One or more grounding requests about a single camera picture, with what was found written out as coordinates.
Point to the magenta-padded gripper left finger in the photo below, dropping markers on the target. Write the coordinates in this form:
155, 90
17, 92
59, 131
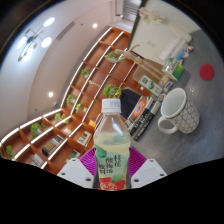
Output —
75, 171

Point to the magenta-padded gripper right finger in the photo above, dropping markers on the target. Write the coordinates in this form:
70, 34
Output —
149, 171

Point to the clear bottle with yellow drink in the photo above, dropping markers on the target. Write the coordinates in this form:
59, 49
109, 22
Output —
112, 150

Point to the stack of colourful books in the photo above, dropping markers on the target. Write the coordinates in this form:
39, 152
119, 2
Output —
84, 138

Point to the stack of dark books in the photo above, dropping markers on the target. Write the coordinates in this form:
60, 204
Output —
141, 118

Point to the white mug with triangle pattern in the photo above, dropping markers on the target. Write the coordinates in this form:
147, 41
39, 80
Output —
185, 115

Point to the small white green carton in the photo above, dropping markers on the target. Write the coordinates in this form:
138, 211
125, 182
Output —
150, 85

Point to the small blue packet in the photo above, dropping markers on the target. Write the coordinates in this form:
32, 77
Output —
169, 86

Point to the wooden shelf unit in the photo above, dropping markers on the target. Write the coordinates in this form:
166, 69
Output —
93, 76

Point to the tan chair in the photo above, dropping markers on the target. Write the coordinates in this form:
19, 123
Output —
141, 74

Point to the green and white box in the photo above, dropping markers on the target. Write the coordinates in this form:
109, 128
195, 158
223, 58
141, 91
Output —
175, 69

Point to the flat round red coaster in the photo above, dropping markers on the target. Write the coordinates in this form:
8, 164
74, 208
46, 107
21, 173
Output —
206, 71

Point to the stack of white packs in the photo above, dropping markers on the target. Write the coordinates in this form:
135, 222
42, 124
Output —
173, 48

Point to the small colourful packet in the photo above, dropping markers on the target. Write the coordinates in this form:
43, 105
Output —
190, 49

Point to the ceiling lamp with round lights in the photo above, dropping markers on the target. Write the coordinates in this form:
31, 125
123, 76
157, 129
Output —
33, 40

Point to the grey curtain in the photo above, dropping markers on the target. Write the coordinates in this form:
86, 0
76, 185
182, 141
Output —
131, 10

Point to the white wall socket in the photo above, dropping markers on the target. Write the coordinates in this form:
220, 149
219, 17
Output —
151, 43

